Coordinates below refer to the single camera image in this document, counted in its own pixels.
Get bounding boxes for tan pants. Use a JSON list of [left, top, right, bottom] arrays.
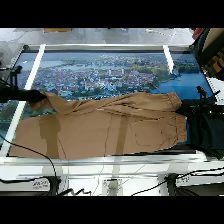
[[8, 91, 188, 160]]

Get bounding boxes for dark blue garment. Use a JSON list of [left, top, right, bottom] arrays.
[[186, 112, 224, 160]]

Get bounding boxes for silver frame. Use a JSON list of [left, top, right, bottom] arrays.
[[0, 153, 224, 197]]

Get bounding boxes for black cable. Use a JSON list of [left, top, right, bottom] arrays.
[[130, 166, 224, 197], [0, 133, 59, 183]]

